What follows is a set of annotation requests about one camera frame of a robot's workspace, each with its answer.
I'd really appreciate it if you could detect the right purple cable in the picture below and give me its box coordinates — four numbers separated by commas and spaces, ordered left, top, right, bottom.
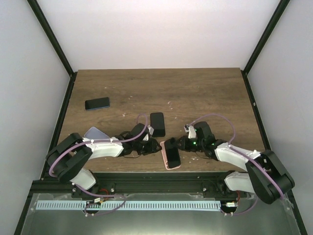
188, 113, 286, 199

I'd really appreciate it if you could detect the pink phone case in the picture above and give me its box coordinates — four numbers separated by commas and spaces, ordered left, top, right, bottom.
160, 141, 180, 170

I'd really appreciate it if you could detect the left black frame post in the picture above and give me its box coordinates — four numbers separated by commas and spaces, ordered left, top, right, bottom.
26, 0, 74, 77

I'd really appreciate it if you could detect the black phone in blue case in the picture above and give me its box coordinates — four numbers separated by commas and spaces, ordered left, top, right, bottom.
85, 97, 110, 110

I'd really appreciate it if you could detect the light blue slotted cable duct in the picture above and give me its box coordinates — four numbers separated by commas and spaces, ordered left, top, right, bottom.
36, 200, 221, 211

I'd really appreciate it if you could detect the metal sheet panel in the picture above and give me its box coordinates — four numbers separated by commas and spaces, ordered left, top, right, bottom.
15, 194, 301, 235

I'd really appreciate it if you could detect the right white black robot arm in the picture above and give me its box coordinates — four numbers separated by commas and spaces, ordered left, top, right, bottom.
174, 136, 295, 204

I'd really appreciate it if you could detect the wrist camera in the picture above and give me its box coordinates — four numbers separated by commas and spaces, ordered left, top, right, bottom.
147, 125, 154, 136
184, 121, 215, 144

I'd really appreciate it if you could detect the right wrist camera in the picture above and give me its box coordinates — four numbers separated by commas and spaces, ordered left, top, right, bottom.
184, 121, 215, 144

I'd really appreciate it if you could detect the lavender phone case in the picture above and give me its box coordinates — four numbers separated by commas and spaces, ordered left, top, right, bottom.
84, 127, 110, 140

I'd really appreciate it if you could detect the black frame post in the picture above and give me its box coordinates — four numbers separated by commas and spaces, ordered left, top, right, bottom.
26, 0, 74, 77
243, 0, 291, 74

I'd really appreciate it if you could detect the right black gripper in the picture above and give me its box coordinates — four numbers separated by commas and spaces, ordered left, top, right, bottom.
173, 136, 204, 153

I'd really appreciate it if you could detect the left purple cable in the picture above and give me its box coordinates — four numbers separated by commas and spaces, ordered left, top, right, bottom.
48, 113, 149, 179

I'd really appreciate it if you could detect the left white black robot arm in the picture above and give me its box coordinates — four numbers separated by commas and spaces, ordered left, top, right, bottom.
46, 123, 161, 198

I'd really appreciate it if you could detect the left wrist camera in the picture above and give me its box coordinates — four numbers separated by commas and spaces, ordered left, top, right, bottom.
147, 125, 154, 136

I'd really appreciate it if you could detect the right black frame post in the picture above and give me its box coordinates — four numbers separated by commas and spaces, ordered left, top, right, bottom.
243, 0, 291, 74

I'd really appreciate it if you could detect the bare black phone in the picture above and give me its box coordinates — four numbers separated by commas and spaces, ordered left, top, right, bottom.
164, 138, 181, 169

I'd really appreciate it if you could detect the purple cable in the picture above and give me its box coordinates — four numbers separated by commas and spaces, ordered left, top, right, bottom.
48, 113, 149, 179
188, 113, 286, 199

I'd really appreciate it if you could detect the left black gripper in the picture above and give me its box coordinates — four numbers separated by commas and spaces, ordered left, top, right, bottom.
134, 138, 162, 156

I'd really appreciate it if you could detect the black aluminium frame rail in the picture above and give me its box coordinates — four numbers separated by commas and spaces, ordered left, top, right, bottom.
70, 172, 289, 199

